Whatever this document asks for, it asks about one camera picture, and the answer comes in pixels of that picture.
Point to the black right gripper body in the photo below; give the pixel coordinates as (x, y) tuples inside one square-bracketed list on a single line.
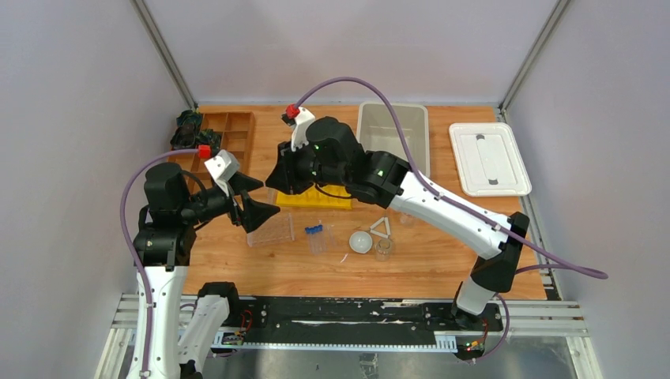
[(311, 171)]

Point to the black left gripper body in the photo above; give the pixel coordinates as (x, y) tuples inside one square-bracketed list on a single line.
[(239, 210)]

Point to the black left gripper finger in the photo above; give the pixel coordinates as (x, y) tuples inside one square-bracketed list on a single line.
[(255, 213), (240, 181)]

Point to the clear glass tube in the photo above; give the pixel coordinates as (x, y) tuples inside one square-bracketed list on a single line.
[(333, 237)]

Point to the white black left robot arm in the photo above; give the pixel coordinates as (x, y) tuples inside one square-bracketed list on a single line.
[(167, 229)]

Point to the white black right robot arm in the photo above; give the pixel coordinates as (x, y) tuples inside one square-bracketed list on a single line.
[(388, 181)]

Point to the clear plastic well plate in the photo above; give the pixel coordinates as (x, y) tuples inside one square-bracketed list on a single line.
[(278, 229)]

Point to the yellow test tube rack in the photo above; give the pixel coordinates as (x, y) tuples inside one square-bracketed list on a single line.
[(336, 197)]

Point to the translucent grey plastic bin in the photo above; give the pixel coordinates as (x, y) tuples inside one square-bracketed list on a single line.
[(376, 131)]

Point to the wooden compartment organizer tray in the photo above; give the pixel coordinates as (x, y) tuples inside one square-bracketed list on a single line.
[(237, 130)]

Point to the dark floral rolled cloth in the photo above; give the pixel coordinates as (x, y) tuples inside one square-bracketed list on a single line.
[(186, 137)]

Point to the white clay triangle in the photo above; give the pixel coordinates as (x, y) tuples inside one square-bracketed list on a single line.
[(381, 228)]

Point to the white porcelain evaporating dish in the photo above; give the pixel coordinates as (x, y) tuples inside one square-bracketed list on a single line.
[(360, 242)]

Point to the small clear glass beaker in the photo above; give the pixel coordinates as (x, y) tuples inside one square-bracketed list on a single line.
[(407, 220)]

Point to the small glass flask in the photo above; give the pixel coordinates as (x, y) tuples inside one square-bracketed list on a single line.
[(383, 249)]

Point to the white plastic bin lid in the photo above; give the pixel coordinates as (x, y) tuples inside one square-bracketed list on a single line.
[(488, 160)]

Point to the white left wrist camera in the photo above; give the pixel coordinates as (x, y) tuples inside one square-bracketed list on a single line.
[(221, 168)]

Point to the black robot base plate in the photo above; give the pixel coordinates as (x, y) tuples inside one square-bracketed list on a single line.
[(354, 322)]

